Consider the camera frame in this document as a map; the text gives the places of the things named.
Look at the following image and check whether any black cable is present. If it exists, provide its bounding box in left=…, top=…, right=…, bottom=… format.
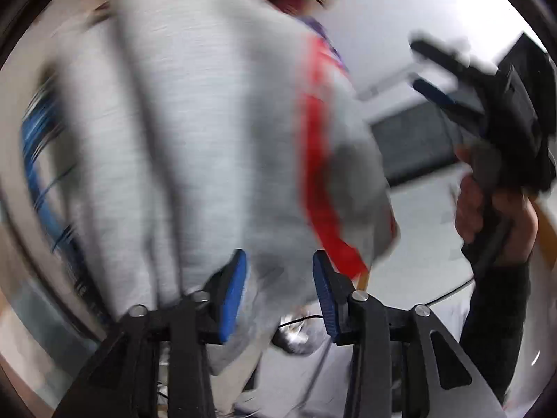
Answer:
left=274, top=313, right=325, bottom=336

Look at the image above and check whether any person's right forearm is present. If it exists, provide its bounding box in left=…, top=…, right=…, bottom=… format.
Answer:
left=459, top=257, right=534, bottom=405

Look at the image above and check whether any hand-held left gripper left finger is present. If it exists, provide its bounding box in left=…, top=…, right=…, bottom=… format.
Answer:
left=52, top=248, right=249, bottom=418

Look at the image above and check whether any person's right hand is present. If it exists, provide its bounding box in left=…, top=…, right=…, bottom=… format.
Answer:
left=453, top=146, right=540, bottom=266

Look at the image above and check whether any grey red striped garment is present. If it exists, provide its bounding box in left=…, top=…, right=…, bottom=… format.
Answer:
left=13, top=0, right=401, bottom=375

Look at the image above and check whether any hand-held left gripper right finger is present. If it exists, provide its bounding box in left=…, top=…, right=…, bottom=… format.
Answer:
left=312, top=250, right=508, bottom=418

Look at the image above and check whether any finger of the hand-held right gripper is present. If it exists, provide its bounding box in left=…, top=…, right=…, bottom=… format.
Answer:
left=411, top=76, right=488, bottom=133
left=409, top=30, right=499, bottom=81

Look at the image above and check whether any blue plaid shirt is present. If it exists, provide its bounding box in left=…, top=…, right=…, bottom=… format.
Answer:
left=19, top=91, right=88, bottom=271

